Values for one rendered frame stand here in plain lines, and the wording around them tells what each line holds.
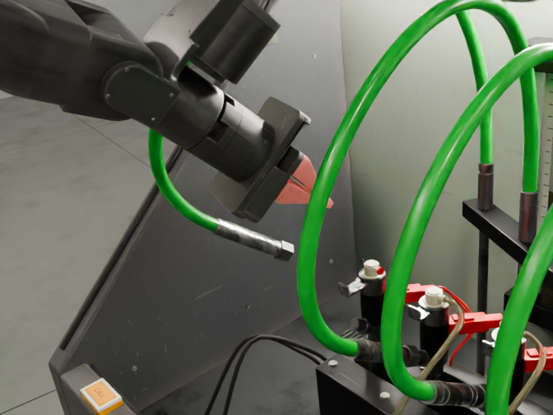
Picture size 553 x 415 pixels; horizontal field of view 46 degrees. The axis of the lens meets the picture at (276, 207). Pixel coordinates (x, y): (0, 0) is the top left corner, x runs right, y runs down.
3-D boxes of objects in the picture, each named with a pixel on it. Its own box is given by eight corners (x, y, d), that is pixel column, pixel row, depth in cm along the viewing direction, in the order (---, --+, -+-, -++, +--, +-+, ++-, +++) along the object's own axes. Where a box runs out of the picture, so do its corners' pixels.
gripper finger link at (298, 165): (362, 195, 59) (289, 143, 53) (317, 260, 59) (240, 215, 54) (325, 171, 64) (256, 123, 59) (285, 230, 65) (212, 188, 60)
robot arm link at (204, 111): (116, 96, 53) (127, 122, 48) (166, 27, 51) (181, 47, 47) (183, 139, 57) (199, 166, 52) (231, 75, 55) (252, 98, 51)
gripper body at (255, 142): (317, 123, 54) (252, 74, 50) (248, 224, 55) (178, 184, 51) (284, 105, 60) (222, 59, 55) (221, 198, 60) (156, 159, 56)
